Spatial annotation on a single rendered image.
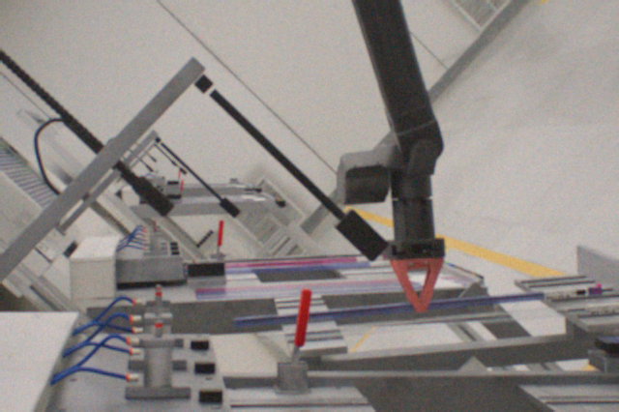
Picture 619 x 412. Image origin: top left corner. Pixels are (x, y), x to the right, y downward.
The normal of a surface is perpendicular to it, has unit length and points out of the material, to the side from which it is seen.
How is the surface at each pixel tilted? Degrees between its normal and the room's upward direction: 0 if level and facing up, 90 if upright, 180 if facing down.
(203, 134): 90
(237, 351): 90
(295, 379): 90
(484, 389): 90
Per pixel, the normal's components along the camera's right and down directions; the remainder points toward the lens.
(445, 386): 0.14, 0.05
